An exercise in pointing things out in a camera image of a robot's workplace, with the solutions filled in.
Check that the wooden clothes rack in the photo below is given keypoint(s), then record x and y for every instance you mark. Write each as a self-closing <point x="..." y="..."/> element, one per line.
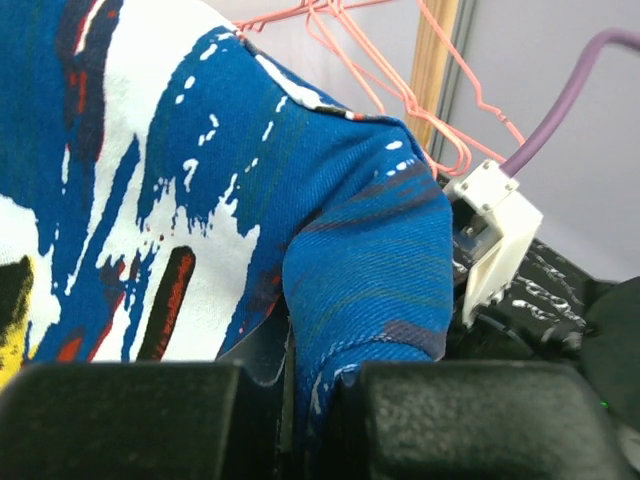
<point x="431" y="55"/>

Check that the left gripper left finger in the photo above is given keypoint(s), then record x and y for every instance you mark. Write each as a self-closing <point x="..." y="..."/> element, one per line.
<point x="150" y="420"/>

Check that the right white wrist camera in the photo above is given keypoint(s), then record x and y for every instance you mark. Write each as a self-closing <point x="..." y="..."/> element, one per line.
<point x="494" y="226"/>

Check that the blue patterned trousers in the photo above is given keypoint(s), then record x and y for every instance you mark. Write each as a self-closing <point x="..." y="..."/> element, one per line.
<point x="164" y="184"/>

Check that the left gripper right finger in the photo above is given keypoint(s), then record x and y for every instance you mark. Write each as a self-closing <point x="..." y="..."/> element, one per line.
<point x="470" y="420"/>

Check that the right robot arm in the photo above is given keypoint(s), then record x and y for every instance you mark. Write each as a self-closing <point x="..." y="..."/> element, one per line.
<point x="609" y="357"/>

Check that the pink wire hanger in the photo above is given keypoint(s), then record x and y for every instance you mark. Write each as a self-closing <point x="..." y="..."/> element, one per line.
<point x="431" y="143"/>
<point x="390" y="81"/>
<point x="476" y="84"/>

